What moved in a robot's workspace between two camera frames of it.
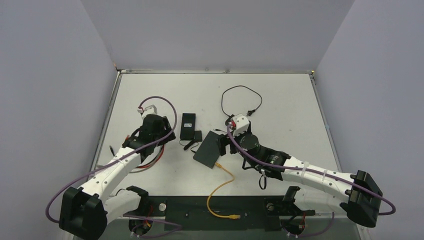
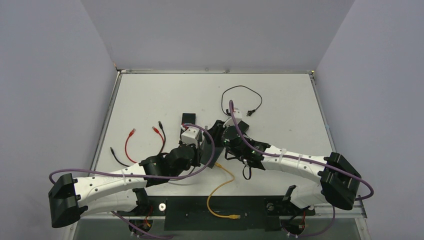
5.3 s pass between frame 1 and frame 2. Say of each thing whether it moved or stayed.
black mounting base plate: stayed
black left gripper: moved
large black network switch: stayed
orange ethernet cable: stayed
